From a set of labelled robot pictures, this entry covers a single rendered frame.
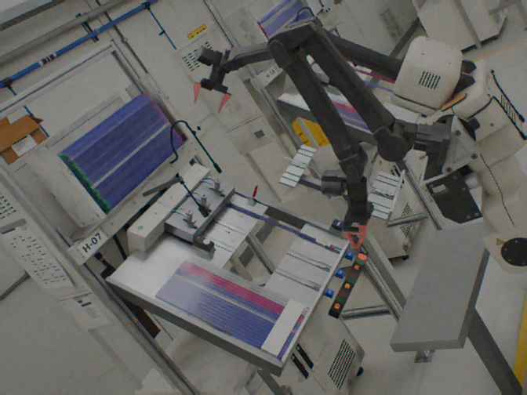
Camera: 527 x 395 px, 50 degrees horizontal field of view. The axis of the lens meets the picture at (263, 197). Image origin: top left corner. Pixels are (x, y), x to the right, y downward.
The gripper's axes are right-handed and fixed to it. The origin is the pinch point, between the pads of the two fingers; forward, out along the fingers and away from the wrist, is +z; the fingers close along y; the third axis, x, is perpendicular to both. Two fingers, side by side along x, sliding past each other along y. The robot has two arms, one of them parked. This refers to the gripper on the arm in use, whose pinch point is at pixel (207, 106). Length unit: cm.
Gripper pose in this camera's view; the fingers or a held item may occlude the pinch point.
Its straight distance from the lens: 216.9
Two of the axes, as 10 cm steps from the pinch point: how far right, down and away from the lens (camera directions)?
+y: 9.1, 3.1, 2.8
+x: -2.8, -0.4, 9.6
